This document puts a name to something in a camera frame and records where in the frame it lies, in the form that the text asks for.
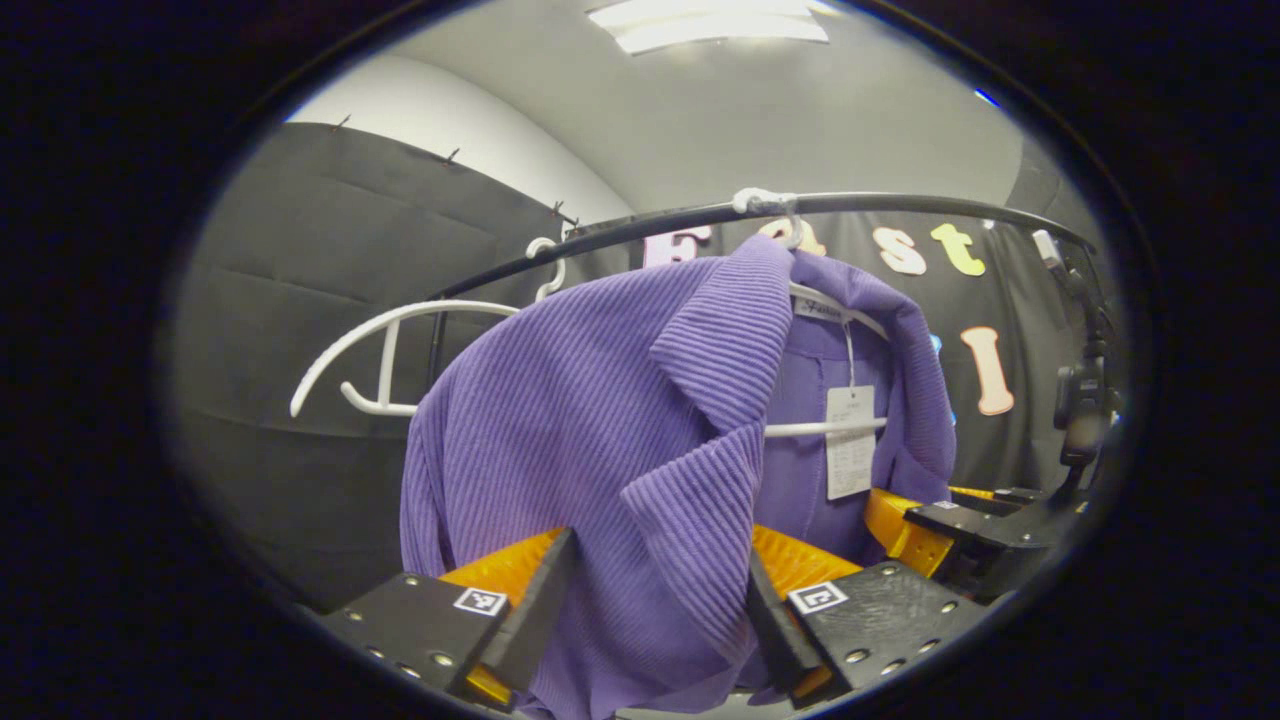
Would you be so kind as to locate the black backdrop cloth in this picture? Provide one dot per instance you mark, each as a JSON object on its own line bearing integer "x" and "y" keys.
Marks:
{"x": 300, "y": 300}

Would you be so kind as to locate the large ceiling light panel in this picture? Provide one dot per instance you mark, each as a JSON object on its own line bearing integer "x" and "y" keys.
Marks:
{"x": 700, "y": 25}

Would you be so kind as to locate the black metal clothes rack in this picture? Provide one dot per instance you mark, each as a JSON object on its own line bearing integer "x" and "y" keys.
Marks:
{"x": 880, "y": 199}

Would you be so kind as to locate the white paper garment tag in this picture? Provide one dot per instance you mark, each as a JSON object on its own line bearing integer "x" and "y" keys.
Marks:
{"x": 850, "y": 440}

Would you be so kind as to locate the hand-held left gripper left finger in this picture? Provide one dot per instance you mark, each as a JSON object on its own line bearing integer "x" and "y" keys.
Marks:
{"x": 540, "y": 610}

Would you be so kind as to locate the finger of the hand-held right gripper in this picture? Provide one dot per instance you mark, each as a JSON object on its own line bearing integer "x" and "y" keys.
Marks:
{"x": 980, "y": 545}
{"x": 1020, "y": 496}

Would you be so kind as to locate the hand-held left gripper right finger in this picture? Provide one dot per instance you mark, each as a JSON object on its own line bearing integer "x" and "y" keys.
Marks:
{"x": 775, "y": 620}

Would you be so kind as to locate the purple ribbed jacket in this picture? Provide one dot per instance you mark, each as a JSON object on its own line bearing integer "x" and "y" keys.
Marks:
{"x": 560, "y": 420}

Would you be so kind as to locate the white plastic clothes hanger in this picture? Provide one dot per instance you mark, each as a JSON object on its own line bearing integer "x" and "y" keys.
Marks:
{"x": 795, "y": 429}
{"x": 386, "y": 365}

